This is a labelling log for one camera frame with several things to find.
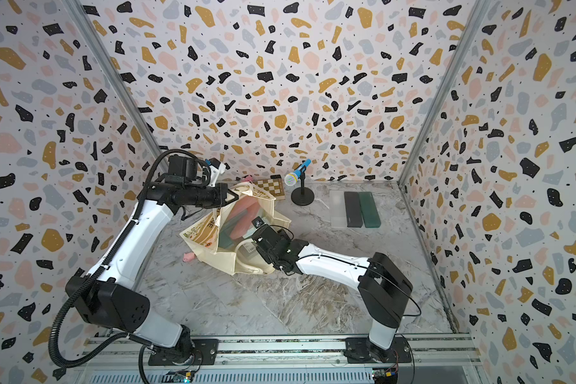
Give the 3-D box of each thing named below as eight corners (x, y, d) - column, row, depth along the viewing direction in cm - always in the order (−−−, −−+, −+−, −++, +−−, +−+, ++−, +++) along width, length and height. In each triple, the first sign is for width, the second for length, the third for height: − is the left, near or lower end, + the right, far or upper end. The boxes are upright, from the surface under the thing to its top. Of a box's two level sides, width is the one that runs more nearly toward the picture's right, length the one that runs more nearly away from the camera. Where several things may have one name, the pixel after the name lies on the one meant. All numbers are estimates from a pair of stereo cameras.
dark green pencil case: (364, 227, 108) (365, 224, 106) (358, 194, 120) (359, 191, 118) (380, 227, 108) (382, 224, 106) (372, 195, 120) (373, 191, 119)
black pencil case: (347, 227, 107) (348, 223, 105) (343, 195, 120) (344, 191, 118) (363, 227, 107) (364, 224, 105) (357, 195, 120) (358, 191, 118)
